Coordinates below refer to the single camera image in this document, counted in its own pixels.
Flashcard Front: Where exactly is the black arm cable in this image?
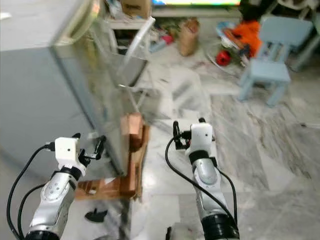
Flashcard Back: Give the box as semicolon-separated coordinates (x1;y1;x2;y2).
164;136;239;227
17;183;45;240
7;142;57;240

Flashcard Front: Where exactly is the light blue child chair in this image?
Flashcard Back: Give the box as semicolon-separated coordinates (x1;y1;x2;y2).
237;16;315;108

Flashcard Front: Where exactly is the grey single-door fridge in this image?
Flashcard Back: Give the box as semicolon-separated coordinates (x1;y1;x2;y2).
0;0;150;185

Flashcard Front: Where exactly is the red ball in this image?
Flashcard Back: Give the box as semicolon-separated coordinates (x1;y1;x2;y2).
215;50;232;67

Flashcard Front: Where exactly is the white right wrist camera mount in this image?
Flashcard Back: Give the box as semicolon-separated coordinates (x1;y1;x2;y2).
188;122;215;154

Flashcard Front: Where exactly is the brown paper bag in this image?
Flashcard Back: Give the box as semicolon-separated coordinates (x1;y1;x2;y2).
178;18;201;58

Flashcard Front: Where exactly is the orange toy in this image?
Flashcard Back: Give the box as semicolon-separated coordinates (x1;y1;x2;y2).
229;19;264;57

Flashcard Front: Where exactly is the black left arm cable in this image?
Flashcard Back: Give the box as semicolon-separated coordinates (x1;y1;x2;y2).
7;142;57;240
17;183;45;240

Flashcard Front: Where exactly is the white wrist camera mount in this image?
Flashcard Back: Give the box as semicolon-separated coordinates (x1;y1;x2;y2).
188;122;215;154
54;137;80;169

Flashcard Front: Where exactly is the wooden fridge stand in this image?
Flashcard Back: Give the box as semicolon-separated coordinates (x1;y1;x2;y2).
74;112;152;201

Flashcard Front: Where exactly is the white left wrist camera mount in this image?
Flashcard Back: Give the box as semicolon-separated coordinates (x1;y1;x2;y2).
54;137;80;169

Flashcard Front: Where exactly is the small black floor object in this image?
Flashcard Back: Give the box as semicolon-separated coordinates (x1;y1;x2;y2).
84;208;109;224

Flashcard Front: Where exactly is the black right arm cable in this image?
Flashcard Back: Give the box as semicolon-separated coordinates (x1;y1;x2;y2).
164;136;239;227

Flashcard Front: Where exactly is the cardboard box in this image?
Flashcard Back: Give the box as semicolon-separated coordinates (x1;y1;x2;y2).
119;0;152;20

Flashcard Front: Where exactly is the grey right robot foot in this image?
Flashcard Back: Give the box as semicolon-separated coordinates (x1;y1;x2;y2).
167;224;204;240

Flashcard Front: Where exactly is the white folding chair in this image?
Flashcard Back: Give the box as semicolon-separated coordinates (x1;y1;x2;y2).
116;16;157;112

